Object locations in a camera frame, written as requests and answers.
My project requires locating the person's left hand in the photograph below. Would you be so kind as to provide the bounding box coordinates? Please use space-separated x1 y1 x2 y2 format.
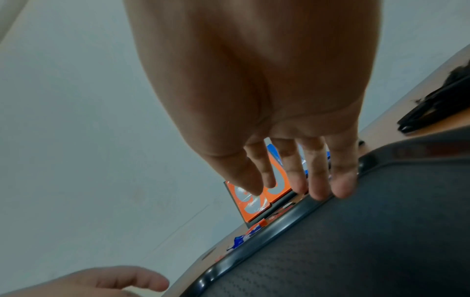
0 265 171 297

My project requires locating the person's right hand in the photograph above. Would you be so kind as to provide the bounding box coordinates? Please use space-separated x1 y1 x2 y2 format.
123 0 384 202

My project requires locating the group of coloured plastic clips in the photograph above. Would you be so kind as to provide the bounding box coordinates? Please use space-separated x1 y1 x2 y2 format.
214 201 298 262

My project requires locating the bundle of black lanyards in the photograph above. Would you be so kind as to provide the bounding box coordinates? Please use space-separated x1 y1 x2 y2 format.
397 59 470 135

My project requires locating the black plastic tray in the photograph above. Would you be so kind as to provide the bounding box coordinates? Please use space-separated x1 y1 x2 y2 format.
180 127 470 297

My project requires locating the orange blue flip scoreboard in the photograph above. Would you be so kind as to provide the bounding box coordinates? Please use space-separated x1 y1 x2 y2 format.
223 138 331 230

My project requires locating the brown wooden desk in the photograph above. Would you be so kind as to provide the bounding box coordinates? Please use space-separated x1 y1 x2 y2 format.
161 43 470 297

